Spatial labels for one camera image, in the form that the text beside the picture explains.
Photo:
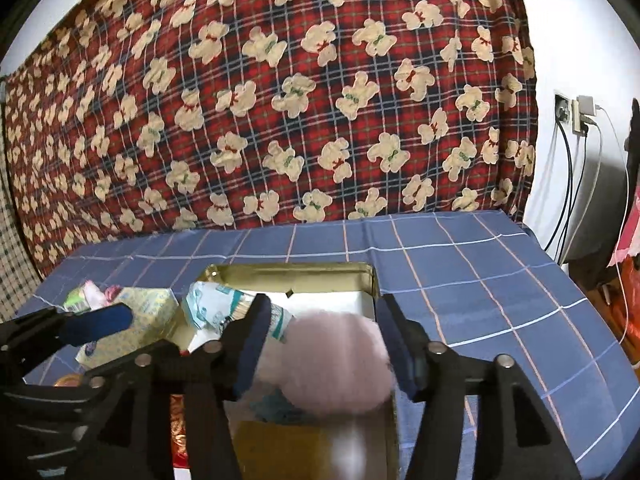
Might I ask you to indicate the pink red cloth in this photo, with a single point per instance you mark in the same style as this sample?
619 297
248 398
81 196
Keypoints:
627 245

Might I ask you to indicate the small gold-lidded jar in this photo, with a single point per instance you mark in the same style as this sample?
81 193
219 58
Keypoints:
67 381

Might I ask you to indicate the gold tin box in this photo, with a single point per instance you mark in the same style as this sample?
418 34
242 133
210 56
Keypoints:
345 305

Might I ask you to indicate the wall socket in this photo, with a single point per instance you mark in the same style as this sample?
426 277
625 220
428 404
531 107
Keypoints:
562 107

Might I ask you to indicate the white charger plug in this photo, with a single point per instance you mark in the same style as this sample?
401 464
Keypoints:
584 107

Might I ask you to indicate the red plaid bear-print blanket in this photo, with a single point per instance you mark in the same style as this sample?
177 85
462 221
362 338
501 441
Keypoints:
300 135

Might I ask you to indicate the yellow patterned tissue pack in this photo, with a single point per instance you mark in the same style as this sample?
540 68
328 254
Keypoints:
145 315

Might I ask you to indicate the pink fluffy puff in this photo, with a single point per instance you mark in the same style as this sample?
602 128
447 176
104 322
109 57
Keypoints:
340 365

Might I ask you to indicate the green label packet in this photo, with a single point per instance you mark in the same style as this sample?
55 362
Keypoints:
75 302

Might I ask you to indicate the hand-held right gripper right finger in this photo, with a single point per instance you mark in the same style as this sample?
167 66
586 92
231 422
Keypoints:
400 360

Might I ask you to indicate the blue checked bed sheet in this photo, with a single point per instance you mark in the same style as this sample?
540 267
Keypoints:
500 310

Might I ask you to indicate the dark hanging cloth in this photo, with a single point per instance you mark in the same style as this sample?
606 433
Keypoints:
636 160

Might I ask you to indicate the white green checked cloth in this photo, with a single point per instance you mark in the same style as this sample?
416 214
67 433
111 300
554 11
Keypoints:
12 270

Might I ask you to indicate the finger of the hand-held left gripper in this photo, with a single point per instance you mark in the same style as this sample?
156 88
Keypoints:
75 390
105 324

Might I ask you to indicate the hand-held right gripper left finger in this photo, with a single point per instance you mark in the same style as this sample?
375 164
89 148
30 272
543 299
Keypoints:
255 350

